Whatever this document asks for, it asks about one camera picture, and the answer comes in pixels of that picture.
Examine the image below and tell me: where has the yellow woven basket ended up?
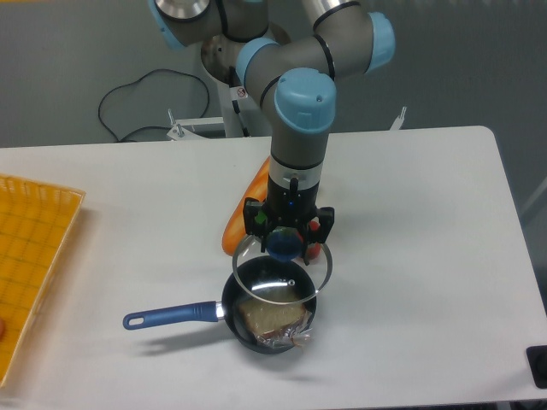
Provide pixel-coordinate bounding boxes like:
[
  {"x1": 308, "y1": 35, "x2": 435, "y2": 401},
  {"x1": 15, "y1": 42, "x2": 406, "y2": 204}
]
[{"x1": 1, "y1": 174, "x2": 85, "y2": 386}]

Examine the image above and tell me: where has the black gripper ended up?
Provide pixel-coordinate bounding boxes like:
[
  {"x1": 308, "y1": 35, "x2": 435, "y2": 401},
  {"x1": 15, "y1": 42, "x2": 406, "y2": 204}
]
[{"x1": 243, "y1": 178, "x2": 335, "y2": 262}]

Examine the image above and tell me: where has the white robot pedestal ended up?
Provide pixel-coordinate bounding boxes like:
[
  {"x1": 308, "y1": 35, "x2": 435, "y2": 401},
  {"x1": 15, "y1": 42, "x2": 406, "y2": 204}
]
[{"x1": 166, "y1": 23, "x2": 407, "y2": 141}]

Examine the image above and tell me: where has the red bell pepper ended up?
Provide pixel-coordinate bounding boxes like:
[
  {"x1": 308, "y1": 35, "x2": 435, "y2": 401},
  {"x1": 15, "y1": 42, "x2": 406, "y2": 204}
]
[{"x1": 306, "y1": 220, "x2": 321, "y2": 261}]

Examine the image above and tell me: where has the black corner device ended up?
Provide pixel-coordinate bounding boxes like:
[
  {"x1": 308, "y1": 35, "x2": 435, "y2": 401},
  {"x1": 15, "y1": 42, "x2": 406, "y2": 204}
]
[{"x1": 526, "y1": 345, "x2": 547, "y2": 390}]

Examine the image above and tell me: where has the glass lid with blue knob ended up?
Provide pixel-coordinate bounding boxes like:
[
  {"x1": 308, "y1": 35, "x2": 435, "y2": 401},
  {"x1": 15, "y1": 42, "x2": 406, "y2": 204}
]
[{"x1": 232, "y1": 227, "x2": 333, "y2": 305}]

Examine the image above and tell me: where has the wrapped bread slice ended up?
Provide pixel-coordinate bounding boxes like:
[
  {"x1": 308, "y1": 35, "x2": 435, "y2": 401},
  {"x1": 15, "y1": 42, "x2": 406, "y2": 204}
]
[{"x1": 238, "y1": 299, "x2": 312, "y2": 349}]

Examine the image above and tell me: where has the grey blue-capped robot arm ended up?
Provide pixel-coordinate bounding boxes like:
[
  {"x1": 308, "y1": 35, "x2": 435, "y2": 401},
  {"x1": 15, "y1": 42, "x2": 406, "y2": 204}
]
[{"x1": 149, "y1": 1, "x2": 396, "y2": 257}]

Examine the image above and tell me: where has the black floor cable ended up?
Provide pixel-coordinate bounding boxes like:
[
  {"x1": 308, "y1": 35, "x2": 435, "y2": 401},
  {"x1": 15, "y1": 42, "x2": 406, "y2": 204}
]
[{"x1": 97, "y1": 68, "x2": 211, "y2": 144}]

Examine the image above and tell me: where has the black saucepan with blue handle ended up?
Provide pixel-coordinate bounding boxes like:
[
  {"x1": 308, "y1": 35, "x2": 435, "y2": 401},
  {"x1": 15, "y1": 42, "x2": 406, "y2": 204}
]
[{"x1": 122, "y1": 256, "x2": 316, "y2": 354}]

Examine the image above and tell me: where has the orange baguette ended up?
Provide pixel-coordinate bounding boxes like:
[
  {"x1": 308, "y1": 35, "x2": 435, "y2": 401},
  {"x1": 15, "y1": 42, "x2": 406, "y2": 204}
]
[{"x1": 221, "y1": 155, "x2": 271, "y2": 257}]

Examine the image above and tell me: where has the green bell pepper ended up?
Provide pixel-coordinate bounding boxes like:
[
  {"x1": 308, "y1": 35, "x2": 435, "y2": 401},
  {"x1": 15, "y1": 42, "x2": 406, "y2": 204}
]
[{"x1": 255, "y1": 211, "x2": 267, "y2": 224}]

